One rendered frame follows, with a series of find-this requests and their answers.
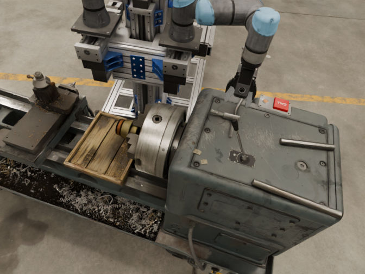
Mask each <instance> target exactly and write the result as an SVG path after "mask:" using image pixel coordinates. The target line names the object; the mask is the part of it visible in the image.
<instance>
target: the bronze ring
mask: <svg viewBox="0 0 365 274"><path fill-rule="evenodd" d="M132 124H133V121H131V120H125V119H120V120H119V121H118V122H117V125H116V129H115V132H116V134H117V135H120V136H121V137H123V138H126V136H127V135H128V133H129V132H130V133H134V134H136V135H139V134H140V130H141V127H137V126H134V125H132Z"/></svg>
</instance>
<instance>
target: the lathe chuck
mask: <svg viewBox="0 0 365 274"><path fill-rule="evenodd" d="M159 103H160V104H159ZM176 108H178V107H175V106H173V105H169V104H166V103H162V102H158V103H155V104H154V105H153V106H152V107H151V109H150V111H149V112H148V114H147V116H146V118H145V120H144V123H143V125H142V128H141V131H140V134H139V138H138V140H137V144H136V150H135V159H137V158H139V159H140V160H141V161H142V164H141V166H140V165H138V164H135V168H136V169H137V170H139V171H142V172H145V173H148V174H150V175H153V176H156V175H155V165H156V160H157V156H158V151H159V148H160V144H161V140H162V137H163V134H164V132H165V129H166V127H167V124H168V122H169V119H170V118H171V116H172V114H173V112H174V111H175V109H176ZM154 116H160V117H161V121H160V122H158V123H156V122H154V121H153V117H154Z"/></svg>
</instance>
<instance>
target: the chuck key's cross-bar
mask: <svg viewBox="0 0 365 274"><path fill-rule="evenodd" d="M243 100H244V99H242V98H241V99H240V101H239V102H238V104H237V106H236V107H235V108H234V113H233V115H236V113H237V110H238V108H239V106H240V105H241V103H242V102H243ZM232 133H233V126H232V124H231V126H230V132H229V138H232Z"/></svg>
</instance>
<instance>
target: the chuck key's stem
mask: <svg viewBox="0 0 365 274"><path fill-rule="evenodd" d="M210 114H212V115H216V116H217V115H218V116H222V117H223V118H225V119H229V120H232V119H237V121H239V119H240V116H237V115H233V114H229V113H220V112H218V111H216V110H212V109H211V111H210Z"/></svg>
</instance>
